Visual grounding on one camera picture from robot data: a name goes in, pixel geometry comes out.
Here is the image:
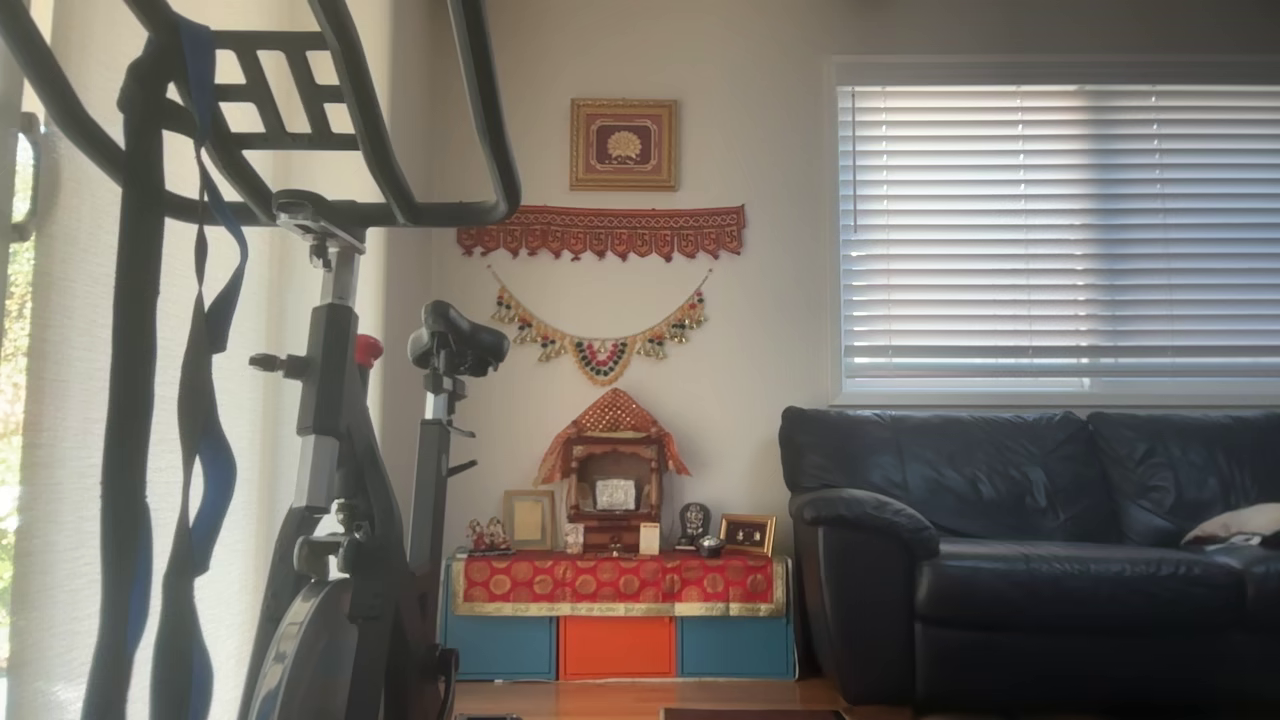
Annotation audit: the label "red gold canopy cloth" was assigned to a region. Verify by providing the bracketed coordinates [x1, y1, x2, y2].
[533, 388, 693, 487]

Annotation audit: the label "small wooden shrine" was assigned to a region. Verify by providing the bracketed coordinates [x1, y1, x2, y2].
[565, 435, 666, 554]

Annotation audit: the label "red gold table cloth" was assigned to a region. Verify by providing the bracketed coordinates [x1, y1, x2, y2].
[450, 553, 789, 617]

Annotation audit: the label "orange storage bin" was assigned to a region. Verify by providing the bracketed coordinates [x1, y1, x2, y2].
[559, 615, 677, 681]

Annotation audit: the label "blue storage bin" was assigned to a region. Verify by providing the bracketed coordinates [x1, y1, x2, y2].
[446, 614, 557, 681]
[679, 615, 795, 680]

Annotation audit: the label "black exercise bike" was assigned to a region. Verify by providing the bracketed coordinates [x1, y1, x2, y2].
[0, 0, 522, 720]

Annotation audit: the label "black leather sofa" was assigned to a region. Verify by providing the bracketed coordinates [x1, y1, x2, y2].
[778, 405, 1280, 713]

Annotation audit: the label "white window blinds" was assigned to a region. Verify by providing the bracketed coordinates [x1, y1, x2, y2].
[838, 85, 1280, 393]

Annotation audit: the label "white window curtain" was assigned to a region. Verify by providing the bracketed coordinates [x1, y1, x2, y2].
[8, 0, 393, 720]

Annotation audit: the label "white cushion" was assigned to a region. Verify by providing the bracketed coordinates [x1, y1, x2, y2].
[1181, 502, 1280, 550]

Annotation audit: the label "beaded garland wall hanging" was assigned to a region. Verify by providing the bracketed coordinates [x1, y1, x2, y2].
[487, 266, 713, 387]

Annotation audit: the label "red embroidered wall hanging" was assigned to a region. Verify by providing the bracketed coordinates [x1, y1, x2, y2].
[457, 205, 747, 263]

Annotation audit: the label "beige picture frame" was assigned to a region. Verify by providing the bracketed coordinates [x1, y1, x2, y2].
[502, 489, 558, 551]

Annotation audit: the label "small gold picture frame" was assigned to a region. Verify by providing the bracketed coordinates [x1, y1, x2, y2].
[719, 513, 778, 558]

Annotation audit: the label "gold framed wall picture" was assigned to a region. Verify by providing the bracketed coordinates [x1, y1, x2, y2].
[570, 98, 679, 192]

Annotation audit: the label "blue black resistance strap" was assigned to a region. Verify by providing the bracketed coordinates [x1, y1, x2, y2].
[82, 15, 249, 720]

